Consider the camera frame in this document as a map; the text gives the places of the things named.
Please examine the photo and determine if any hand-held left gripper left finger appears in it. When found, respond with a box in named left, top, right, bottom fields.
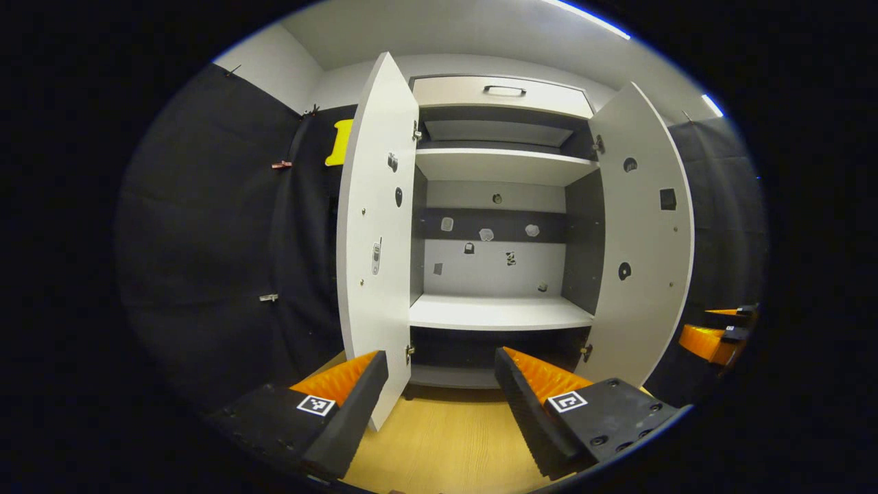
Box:
left=206, top=350, right=390, bottom=481

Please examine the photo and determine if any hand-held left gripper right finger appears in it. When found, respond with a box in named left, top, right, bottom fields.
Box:
left=494, top=346, right=692, bottom=481

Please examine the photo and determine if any white shoe cabinet door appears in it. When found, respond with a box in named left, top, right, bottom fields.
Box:
left=583, top=81, right=696, bottom=388
left=335, top=51, right=420, bottom=432

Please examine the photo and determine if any double-door shoe cabinet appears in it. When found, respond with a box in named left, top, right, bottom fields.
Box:
left=335, top=51, right=696, bottom=402

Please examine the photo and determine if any white cabinet shelf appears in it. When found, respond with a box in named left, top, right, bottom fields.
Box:
left=415, top=148, right=601, bottom=187
left=409, top=294, right=595, bottom=332

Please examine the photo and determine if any black backdrop cloth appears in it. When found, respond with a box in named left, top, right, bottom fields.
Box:
left=645, top=117, right=768, bottom=405
left=115, top=63, right=357, bottom=412

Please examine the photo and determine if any long ceiling light strip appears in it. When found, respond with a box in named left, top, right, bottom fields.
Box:
left=542, top=0, right=632, bottom=40

